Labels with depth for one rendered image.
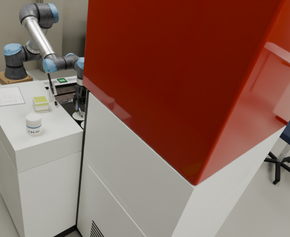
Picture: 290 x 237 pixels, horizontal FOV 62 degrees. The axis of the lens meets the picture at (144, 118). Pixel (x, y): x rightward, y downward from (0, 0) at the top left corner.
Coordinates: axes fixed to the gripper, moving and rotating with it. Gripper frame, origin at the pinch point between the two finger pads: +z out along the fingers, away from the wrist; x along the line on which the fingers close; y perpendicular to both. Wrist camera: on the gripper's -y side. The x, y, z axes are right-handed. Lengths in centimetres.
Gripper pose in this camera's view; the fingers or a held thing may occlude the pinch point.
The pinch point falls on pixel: (80, 109)
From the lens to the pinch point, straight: 162.7
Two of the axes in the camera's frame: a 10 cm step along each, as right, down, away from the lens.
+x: 8.9, -0.7, 4.4
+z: -2.0, 8.1, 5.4
